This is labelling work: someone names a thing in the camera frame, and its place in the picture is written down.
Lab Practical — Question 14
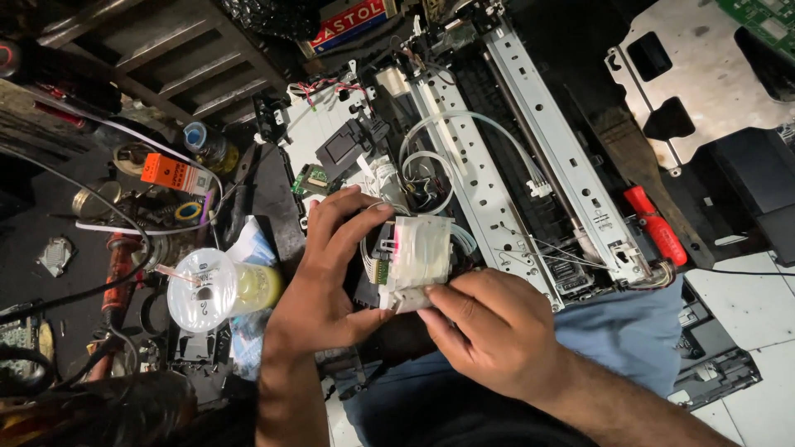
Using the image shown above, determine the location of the orange soldering iron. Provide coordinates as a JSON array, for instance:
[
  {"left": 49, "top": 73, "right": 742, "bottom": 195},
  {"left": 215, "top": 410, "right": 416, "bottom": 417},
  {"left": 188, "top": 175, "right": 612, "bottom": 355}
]
[{"left": 101, "top": 232, "right": 142, "bottom": 327}]

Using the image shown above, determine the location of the black power cable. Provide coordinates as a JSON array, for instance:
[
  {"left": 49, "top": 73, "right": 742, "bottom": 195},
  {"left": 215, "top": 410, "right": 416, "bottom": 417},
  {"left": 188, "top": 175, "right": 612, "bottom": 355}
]
[{"left": 0, "top": 142, "right": 155, "bottom": 325}]

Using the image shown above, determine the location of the green circuit board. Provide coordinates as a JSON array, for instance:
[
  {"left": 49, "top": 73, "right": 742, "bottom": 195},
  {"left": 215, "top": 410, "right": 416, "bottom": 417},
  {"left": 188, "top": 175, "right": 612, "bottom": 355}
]
[{"left": 714, "top": 0, "right": 795, "bottom": 46}]

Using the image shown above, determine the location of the orange small carton box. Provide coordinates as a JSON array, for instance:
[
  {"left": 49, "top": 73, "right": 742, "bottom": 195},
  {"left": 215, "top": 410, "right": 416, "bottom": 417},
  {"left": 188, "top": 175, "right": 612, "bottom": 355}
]
[{"left": 140, "top": 153, "right": 210, "bottom": 197}]

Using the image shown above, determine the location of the black thin cable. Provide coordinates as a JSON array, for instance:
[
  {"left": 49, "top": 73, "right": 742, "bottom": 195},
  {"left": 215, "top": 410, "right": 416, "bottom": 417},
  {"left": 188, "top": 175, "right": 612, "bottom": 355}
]
[{"left": 683, "top": 266, "right": 795, "bottom": 278}]

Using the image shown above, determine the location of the white and blue plastic bag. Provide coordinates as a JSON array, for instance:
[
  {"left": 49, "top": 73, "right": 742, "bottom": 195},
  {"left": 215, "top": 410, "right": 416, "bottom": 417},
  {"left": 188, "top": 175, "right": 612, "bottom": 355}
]
[{"left": 225, "top": 215, "right": 279, "bottom": 381}]

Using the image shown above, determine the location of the bare metal printer plate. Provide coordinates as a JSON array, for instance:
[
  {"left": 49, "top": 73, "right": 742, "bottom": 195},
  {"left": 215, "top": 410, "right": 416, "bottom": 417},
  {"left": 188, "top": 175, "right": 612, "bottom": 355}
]
[{"left": 605, "top": 11, "right": 795, "bottom": 178}]

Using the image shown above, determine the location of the small silver metal piece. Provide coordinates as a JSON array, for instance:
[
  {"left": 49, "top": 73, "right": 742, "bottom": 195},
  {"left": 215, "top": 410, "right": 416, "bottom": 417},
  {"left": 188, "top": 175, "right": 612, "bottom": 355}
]
[{"left": 36, "top": 235, "right": 78, "bottom": 278}]

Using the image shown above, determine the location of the black printer cover part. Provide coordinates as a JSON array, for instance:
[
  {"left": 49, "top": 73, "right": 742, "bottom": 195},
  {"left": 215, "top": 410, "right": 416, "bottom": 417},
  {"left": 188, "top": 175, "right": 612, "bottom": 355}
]
[{"left": 701, "top": 127, "right": 795, "bottom": 268}]

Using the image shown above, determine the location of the person's right hand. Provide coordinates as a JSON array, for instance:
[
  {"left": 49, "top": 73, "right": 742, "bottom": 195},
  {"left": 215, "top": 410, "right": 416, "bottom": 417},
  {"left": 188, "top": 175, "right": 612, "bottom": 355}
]
[{"left": 416, "top": 269, "right": 571, "bottom": 406}]

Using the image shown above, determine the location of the disassembled printer chassis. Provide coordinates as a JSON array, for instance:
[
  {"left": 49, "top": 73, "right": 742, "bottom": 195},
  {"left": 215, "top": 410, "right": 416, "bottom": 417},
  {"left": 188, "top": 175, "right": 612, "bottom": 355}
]
[{"left": 253, "top": 0, "right": 684, "bottom": 311}]

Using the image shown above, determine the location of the printer ink cartridge carriage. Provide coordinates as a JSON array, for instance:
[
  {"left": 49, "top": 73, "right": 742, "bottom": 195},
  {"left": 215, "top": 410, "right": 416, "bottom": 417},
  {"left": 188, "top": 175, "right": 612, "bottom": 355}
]
[{"left": 353, "top": 213, "right": 478, "bottom": 314}]

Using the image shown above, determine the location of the white flat ribbon cable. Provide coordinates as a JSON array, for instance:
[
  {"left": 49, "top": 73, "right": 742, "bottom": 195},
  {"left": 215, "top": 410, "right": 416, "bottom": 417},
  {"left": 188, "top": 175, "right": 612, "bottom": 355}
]
[{"left": 37, "top": 102, "right": 226, "bottom": 237}]

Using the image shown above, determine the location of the small bottle with blue cap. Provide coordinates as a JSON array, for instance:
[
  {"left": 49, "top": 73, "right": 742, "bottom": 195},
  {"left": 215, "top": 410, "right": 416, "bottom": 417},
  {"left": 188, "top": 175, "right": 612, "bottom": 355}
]
[{"left": 183, "top": 121, "right": 241, "bottom": 176}]

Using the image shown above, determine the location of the yellow tape roll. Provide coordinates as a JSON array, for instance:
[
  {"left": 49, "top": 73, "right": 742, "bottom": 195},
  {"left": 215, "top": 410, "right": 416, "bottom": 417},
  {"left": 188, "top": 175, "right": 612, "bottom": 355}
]
[{"left": 173, "top": 201, "right": 204, "bottom": 224}]

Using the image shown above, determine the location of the dark wooden rack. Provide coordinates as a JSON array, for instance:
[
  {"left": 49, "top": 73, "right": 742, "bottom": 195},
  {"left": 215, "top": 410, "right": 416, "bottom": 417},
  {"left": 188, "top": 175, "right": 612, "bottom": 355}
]
[{"left": 36, "top": 0, "right": 289, "bottom": 125}]

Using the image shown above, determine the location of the beige tape roll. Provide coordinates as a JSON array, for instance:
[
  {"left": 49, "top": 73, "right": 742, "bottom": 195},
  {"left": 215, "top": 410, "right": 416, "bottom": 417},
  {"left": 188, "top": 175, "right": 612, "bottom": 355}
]
[{"left": 112, "top": 142, "right": 154, "bottom": 179}]

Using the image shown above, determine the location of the black bubble wrap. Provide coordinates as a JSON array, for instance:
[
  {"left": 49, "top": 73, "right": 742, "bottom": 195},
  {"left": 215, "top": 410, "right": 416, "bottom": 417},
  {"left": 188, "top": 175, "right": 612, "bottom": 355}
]
[{"left": 214, "top": 0, "right": 323, "bottom": 43}]

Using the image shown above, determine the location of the red and blue tin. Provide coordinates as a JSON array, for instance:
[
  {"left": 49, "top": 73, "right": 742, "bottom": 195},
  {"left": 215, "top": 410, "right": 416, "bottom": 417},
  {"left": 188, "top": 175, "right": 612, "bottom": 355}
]
[{"left": 297, "top": 0, "right": 400, "bottom": 60}]

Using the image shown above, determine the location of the black plastic printer tray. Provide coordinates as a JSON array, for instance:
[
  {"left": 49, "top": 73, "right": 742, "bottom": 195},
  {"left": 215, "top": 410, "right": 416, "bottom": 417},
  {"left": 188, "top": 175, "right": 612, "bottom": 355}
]
[{"left": 667, "top": 279, "right": 763, "bottom": 412}]

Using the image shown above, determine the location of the person's left hand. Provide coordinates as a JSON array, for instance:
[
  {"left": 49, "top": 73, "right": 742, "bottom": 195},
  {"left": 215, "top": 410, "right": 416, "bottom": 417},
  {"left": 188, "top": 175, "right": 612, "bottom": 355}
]
[{"left": 264, "top": 184, "right": 396, "bottom": 364}]

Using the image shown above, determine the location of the clear plastic cup with lid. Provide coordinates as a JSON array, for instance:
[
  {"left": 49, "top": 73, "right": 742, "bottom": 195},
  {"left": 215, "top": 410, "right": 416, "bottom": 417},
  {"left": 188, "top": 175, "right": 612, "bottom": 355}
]
[{"left": 166, "top": 248, "right": 284, "bottom": 334}]

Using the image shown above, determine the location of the red handled screwdriver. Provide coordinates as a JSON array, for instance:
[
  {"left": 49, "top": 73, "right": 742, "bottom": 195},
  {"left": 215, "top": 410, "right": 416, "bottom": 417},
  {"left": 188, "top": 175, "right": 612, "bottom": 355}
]
[{"left": 623, "top": 184, "right": 689, "bottom": 268}]

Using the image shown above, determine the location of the round metal tin lid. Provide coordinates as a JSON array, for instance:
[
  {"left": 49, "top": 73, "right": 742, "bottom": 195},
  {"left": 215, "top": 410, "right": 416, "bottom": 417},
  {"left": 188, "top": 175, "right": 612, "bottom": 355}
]
[{"left": 71, "top": 179, "right": 123, "bottom": 220}]

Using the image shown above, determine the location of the old circuit board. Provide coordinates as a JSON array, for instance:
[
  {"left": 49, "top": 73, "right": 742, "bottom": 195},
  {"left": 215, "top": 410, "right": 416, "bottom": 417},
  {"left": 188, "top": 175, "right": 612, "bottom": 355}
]
[{"left": 0, "top": 303, "right": 55, "bottom": 380}]

